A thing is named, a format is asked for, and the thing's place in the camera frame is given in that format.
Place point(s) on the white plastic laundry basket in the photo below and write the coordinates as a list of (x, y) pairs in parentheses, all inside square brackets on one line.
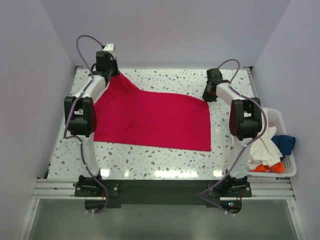
[(275, 119)]

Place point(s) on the red t shirt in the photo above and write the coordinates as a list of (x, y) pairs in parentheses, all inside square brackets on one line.
[(128, 115)]

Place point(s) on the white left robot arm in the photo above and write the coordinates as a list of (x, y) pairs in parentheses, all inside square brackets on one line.
[(79, 109)]

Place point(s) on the white cream t shirt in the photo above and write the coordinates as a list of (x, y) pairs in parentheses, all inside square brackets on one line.
[(264, 151)]

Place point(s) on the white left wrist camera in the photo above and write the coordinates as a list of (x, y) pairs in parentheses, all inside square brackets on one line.
[(110, 47)]

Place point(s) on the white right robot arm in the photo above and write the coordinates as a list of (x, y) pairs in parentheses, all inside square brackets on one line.
[(245, 118)]

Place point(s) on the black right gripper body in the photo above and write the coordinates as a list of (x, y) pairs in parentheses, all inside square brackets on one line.
[(208, 93)]

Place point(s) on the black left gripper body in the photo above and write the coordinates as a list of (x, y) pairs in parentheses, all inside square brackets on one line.
[(110, 72)]

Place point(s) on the navy blue t shirt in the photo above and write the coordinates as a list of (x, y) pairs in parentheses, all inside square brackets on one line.
[(284, 143)]

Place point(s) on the aluminium frame rails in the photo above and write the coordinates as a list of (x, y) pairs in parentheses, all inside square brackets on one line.
[(55, 213)]

